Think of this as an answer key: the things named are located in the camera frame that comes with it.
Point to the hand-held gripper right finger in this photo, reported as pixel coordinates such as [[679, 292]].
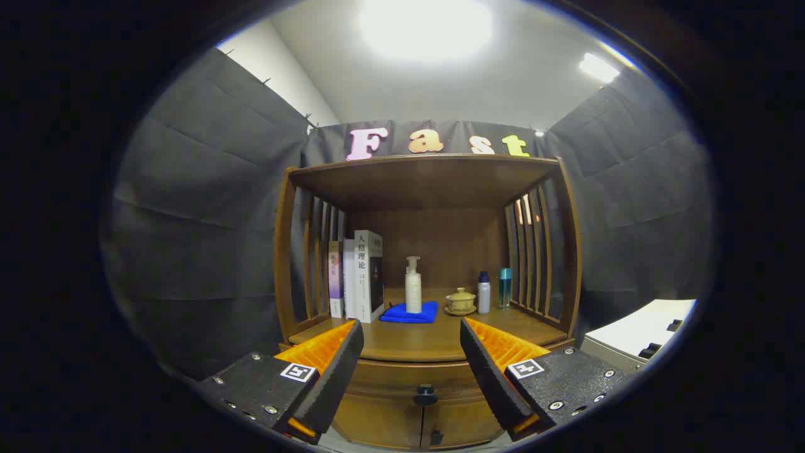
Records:
[[490, 377]]

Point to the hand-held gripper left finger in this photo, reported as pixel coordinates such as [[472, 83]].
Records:
[[336, 384]]

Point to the wooden drawer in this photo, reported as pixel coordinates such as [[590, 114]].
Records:
[[402, 374]]

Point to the black round drawer knob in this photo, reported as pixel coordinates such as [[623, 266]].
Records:
[[425, 395]]

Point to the wooden cabinet door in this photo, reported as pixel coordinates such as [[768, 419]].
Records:
[[465, 428], [377, 423]]

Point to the wooden countertop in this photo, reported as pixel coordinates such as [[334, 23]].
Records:
[[427, 340]]

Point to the wooden cabinet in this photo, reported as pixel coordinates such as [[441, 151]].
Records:
[[440, 233]]

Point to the white bottle with blue cap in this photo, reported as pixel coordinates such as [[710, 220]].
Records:
[[483, 296]]

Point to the beige lidded teacup with saucer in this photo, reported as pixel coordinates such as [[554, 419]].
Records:
[[461, 301]]

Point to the clear teal bottle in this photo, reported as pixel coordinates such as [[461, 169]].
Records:
[[505, 288]]

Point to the blue folded cloth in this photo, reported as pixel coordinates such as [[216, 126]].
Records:
[[402, 314]]

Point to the purple book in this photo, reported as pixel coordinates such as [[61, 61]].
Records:
[[335, 277]]

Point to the thin white book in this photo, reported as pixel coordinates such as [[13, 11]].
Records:
[[349, 277]]

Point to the white pump bottle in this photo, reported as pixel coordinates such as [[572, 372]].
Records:
[[413, 289]]

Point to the thick white and black book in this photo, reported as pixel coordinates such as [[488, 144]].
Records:
[[368, 270]]

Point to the white appliance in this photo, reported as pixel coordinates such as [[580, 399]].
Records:
[[635, 333]]

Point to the small ceiling light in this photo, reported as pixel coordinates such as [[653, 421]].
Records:
[[597, 66]]

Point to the large round ceiling light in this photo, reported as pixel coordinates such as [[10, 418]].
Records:
[[424, 25]]

